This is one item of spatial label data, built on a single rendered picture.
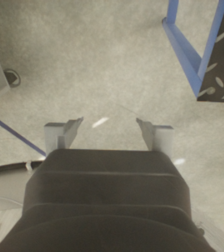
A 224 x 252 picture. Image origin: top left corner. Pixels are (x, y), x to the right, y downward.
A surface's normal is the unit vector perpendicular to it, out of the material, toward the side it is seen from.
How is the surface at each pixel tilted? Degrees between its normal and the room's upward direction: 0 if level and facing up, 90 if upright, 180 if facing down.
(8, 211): 90
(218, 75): 0
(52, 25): 0
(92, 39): 0
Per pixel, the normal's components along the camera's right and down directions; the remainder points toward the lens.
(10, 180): -0.03, -0.77
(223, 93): -0.12, 0.64
